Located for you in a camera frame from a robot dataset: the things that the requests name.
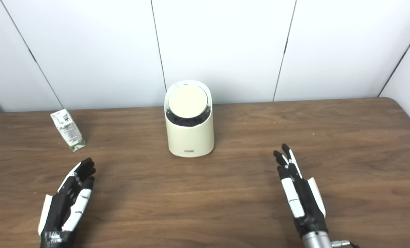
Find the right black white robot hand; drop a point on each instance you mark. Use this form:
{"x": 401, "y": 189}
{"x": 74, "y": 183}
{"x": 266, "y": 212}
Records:
{"x": 306, "y": 203}

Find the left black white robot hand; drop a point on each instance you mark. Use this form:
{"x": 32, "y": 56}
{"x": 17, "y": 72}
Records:
{"x": 57, "y": 210}

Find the white green milk carton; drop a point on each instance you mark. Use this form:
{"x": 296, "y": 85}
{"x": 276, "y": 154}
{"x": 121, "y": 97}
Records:
{"x": 69, "y": 131}

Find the cream-colored bin body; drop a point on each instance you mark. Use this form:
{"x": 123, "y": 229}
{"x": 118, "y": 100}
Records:
{"x": 190, "y": 137}

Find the cream round bin lid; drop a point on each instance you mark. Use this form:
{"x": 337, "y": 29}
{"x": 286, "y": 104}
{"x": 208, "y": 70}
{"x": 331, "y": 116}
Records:
{"x": 187, "y": 101}

